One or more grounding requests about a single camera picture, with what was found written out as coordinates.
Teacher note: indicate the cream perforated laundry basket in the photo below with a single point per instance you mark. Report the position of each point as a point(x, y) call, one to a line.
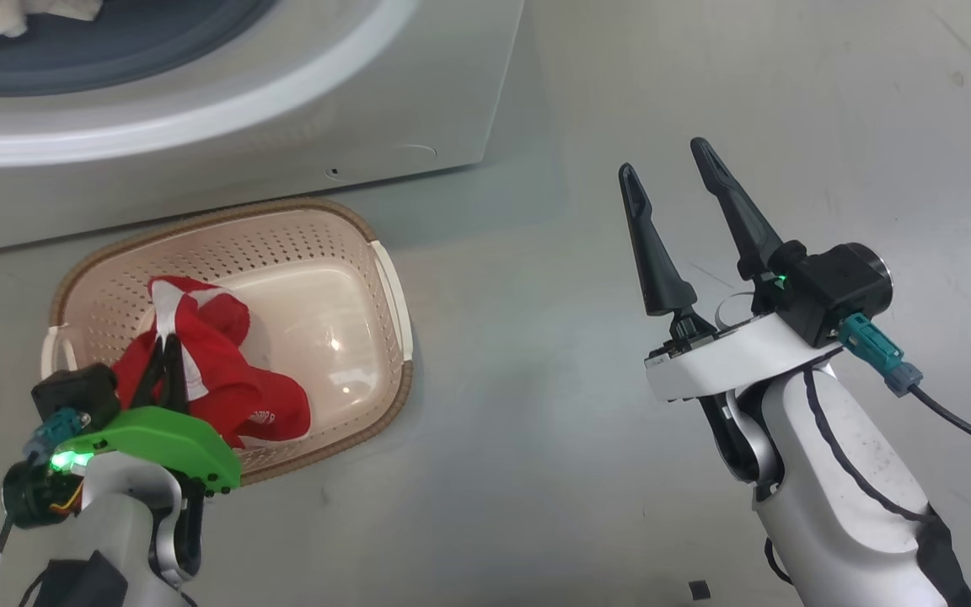
point(325, 278)

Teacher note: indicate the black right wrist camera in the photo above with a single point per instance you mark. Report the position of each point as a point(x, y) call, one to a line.
point(831, 287)

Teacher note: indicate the black tape scrap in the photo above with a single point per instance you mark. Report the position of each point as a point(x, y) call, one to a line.
point(699, 590)

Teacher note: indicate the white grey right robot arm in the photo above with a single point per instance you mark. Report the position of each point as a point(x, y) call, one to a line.
point(831, 548)

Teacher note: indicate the red garment with white trim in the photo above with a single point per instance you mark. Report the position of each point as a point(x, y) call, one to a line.
point(233, 371)

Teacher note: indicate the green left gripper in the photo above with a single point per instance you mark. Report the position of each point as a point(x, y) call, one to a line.
point(157, 434)

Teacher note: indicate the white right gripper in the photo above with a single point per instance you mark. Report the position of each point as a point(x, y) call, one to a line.
point(730, 362)

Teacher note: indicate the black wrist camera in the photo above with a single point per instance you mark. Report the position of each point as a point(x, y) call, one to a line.
point(77, 388)
point(831, 287)

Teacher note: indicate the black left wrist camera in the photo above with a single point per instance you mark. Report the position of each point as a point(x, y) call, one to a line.
point(77, 388)

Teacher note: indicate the white washing machine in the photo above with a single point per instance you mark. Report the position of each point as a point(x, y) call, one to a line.
point(283, 126)

